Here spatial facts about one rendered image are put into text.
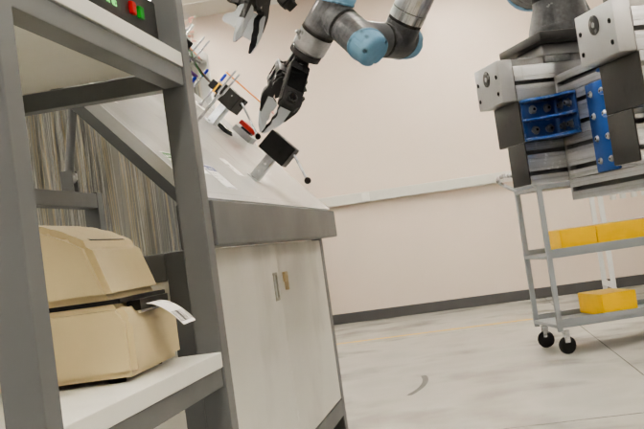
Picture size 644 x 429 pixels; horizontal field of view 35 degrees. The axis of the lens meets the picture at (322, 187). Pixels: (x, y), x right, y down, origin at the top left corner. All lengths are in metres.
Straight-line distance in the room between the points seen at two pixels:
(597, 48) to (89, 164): 1.65
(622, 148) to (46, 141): 1.76
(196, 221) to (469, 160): 9.03
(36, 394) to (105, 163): 2.22
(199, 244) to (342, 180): 9.04
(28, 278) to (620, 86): 1.23
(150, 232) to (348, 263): 7.47
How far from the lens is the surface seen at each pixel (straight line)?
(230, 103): 2.33
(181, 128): 1.39
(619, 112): 1.87
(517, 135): 2.26
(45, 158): 3.08
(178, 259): 1.48
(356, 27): 2.14
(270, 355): 1.88
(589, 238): 6.08
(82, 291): 1.17
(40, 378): 0.86
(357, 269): 10.39
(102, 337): 1.17
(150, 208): 3.00
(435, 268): 10.34
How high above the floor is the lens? 0.78
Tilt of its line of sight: 3 degrees up
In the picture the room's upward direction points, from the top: 8 degrees counter-clockwise
